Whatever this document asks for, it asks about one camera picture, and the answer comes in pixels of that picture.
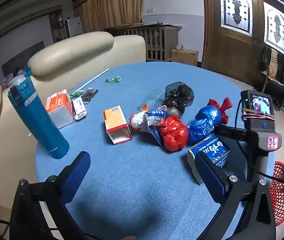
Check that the brown cardboard box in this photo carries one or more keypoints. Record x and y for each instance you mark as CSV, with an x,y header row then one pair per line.
x,y
184,56

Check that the orange carton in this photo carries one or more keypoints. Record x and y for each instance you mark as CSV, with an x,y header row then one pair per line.
x,y
114,120

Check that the white drinking straw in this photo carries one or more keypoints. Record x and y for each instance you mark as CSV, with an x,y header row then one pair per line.
x,y
94,78

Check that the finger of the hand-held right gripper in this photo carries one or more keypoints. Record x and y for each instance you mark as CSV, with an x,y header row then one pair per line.
x,y
232,132

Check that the white appliance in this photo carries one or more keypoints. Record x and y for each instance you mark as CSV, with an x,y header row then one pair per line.
x,y
74,27

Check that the grey wooden crib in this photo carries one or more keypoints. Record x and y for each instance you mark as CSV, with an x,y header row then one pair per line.
x,y
154,42

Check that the blue carton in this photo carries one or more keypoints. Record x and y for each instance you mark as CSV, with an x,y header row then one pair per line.
x,y
214,150

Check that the white labelled packet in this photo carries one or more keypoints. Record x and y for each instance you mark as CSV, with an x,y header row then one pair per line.
x,y
78,108

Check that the red plastic bag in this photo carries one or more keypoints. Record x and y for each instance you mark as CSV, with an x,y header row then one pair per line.
x,y
173,133

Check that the blue water bottle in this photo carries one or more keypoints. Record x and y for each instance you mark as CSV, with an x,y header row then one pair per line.
x,y
41,127

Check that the orange and white box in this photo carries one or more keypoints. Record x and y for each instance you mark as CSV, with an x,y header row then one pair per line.
x,y
56,102

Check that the beige curtain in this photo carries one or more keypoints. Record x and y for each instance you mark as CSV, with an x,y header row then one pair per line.
x,y
111,5

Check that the wooden door with stained glass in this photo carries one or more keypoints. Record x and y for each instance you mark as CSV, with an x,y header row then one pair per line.
x,y
232,45

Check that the dark snack packet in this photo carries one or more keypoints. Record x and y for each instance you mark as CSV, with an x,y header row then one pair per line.
x,y
89,95

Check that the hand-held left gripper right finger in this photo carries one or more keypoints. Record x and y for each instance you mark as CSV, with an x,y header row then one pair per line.
x,y
210,177

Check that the red plastic basket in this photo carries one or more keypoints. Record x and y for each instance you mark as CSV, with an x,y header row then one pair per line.
x,y
282,200

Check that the green candy wrapper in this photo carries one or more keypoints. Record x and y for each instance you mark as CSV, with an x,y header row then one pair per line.
x,y
113,79
75,94

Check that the striped beige scarf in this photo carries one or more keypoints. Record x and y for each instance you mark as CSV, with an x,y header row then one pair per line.
x,y
273,62

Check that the black flat screen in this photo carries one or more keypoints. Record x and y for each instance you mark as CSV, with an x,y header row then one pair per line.
x,y
24,57

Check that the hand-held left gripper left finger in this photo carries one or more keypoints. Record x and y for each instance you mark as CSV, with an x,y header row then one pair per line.
x,y
78,172

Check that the cream leather sofa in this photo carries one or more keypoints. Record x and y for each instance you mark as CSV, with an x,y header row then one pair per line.
x,y
81,52

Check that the black plastic bag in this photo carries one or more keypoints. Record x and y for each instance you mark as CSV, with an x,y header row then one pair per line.
x,y
178,97

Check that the black metal chair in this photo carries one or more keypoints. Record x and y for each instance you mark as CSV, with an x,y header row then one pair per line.
x,y
282,90

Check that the white and blue packet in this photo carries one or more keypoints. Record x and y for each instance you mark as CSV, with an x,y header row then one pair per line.
x,y
142,120

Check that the blue plastic bag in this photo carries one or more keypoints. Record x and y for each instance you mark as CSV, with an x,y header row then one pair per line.
x,y
203,122

